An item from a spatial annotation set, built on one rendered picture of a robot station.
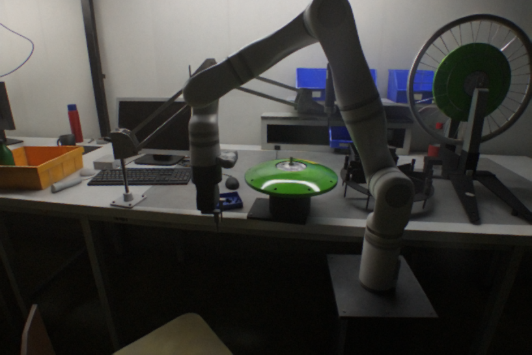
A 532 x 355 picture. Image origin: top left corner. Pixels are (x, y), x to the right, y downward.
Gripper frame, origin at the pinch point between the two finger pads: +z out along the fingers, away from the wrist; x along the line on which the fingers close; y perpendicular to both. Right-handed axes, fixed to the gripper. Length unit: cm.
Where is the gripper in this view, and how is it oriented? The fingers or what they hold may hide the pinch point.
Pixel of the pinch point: (219, 226)
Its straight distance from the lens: 78.8
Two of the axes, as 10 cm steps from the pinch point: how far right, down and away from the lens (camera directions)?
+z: 0.0, 9.5, 3.1
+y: -10.0, -0.2, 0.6
